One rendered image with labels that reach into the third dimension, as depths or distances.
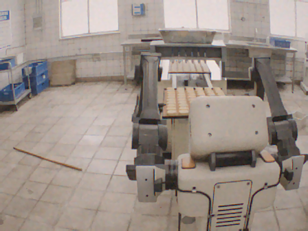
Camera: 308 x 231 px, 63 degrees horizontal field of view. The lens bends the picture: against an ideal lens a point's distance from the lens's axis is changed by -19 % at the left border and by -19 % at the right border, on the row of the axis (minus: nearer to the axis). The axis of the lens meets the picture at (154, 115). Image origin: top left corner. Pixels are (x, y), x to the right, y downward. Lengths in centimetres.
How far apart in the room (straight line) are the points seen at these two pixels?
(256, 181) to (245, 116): 17
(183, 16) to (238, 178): 550
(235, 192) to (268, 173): 10
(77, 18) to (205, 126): 596
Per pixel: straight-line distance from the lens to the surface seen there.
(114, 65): 633
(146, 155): 81
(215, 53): 290
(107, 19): 633
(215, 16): 612
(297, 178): 88
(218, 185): 73
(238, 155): 74
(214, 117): 73
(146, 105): 95
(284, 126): 95
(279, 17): 642
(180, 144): 230
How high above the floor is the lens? 155
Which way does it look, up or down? 21 degrees down
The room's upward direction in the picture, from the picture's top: 2 degrees counter-clockwise
